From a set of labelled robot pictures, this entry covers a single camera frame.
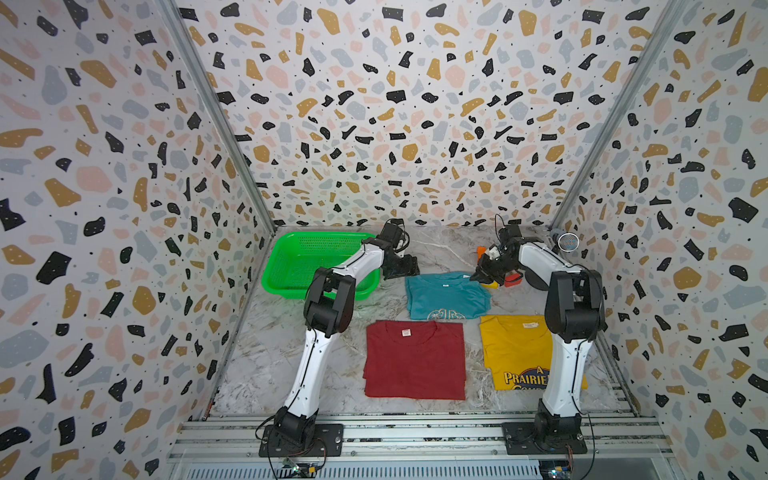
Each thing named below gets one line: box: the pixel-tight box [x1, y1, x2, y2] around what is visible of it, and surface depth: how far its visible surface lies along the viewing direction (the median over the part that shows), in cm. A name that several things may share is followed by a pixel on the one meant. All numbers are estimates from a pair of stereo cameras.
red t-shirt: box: [363, 320, 466, 400], surface depth 89 cm
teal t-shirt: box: [405, 272, 492, 320], surface depth 102 cm
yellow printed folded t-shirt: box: [479, 315, 589, 391], surface depth 89 cm
